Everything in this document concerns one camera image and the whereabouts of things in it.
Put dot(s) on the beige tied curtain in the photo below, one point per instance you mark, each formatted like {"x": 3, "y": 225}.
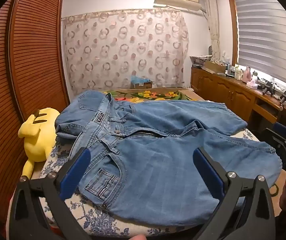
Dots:
{"x": 213, "y": 25}

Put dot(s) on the pink soft item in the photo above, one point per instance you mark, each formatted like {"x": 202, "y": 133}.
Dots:
{"x": 252, "y": 83}

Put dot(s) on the person's left hand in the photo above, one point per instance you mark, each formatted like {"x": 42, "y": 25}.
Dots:
{"x": 138, "y": 237}

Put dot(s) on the folded blue jeans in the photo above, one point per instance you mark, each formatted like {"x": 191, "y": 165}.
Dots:
{"x": 69, "y": 120}

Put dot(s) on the cardboard box with blue cloth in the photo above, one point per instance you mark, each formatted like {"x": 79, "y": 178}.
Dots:
{"x": 140, "y": 82}

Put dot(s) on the yellow plush toy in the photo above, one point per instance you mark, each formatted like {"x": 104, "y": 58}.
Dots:
{"x": 36, "y": 140}

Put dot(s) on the white bottle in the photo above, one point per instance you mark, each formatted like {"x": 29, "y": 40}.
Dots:
{"x": 238, "y": 73}

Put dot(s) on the pink bottle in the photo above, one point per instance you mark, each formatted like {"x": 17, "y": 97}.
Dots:
{"x": 246, "y": 75}

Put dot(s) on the wooden sideboard cabinet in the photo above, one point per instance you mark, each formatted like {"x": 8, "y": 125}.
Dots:
{"x": 223, "y": 92}

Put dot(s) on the grey striped window blind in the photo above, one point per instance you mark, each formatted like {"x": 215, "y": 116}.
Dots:
{"x": 265, "y": 35}

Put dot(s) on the blue denim pants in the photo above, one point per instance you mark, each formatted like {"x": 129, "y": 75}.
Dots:
{"x": 163, "y": 170}

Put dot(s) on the wooden louvred wardrobe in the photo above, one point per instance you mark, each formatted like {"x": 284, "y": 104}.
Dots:
{"x": 28, "y": 67}

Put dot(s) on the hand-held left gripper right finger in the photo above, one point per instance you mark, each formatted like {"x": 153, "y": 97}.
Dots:
{"x": 208, "y": 175}

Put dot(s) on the colourful flower blanket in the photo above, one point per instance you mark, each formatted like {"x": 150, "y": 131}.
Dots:
{"x": 155, "y": 95}

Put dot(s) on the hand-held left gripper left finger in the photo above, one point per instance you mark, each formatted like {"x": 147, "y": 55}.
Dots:
{"x": 74, "y": 175}

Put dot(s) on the flat cardboard box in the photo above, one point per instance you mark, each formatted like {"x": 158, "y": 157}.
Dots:
{"x": 215, "y": 67}

